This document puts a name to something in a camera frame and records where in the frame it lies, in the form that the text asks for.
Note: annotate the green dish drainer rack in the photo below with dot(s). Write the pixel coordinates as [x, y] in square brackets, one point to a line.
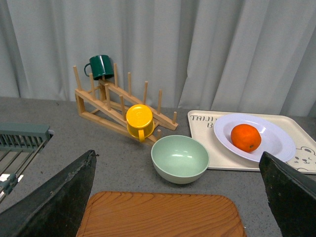
[19, 145]

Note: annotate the orange mandarin fruit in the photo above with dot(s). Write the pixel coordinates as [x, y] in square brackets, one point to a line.
[245, 137]

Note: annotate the white round plate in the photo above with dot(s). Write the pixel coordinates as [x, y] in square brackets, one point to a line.
[275, 141]

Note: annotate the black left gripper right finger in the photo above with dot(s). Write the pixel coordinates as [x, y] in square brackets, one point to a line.
[291, 197]

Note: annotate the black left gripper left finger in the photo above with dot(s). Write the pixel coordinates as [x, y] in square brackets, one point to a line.
[56, 208]

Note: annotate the light green bowl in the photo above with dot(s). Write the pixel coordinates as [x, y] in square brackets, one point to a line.
[179, 159]

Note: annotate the beige bear serving tray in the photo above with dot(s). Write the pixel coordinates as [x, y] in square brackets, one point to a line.
[202, 130]

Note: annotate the dark green mug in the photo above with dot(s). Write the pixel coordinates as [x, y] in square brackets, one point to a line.
[101, 66]

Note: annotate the wooden peg drying rack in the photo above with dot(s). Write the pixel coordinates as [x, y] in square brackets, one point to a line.
[107, 104]

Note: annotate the yellow mug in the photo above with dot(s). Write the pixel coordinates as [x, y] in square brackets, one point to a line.
[140, 122]

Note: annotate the brown wooden cutting board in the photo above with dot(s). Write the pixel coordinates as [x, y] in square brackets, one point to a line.
[130, 214]

